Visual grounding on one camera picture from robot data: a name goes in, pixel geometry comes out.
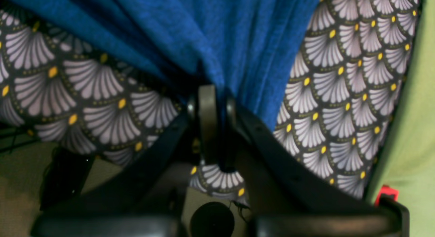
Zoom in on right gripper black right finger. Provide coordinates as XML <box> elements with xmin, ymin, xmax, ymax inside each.
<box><xmin>226</xmin><ymin>96</ymin><xmax>409</xmax><ymax>237</ymax></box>

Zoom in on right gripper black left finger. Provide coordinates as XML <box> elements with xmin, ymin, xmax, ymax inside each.
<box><xmin>31</xmin><ymin>85</ymin><xmax>218</xmax><ymax>237</ymax></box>

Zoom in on blue T-shirt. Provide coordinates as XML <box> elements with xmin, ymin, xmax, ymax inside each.
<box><xmin>9</xmin><ymin>0</ymin><xmax>319</xmax><ymax>130</ymax></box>

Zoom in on black round stand base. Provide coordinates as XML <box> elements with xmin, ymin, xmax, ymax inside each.
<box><xmin>190</xmin><ymin>202</ymin><xmax>235</xmax><ymax>237</ymax></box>

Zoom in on red table clamp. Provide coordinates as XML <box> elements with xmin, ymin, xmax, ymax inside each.
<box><xmin>374</xmin><ymin>185</ymin><xmax>399</xmax><ymax>206</ymax></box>

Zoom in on green cloth at table side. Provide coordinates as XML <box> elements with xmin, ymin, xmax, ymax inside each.
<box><xmin>366</xmin><ymin>0</ymin><xmax>435</xmax><ymax>237</ymax></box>

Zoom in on fan-patterned tablecloth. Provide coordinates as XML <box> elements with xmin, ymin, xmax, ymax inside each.
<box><xmin>1</xmin><ymin>0</ymin><xmax>421</xmax><ymax>198</ymax></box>

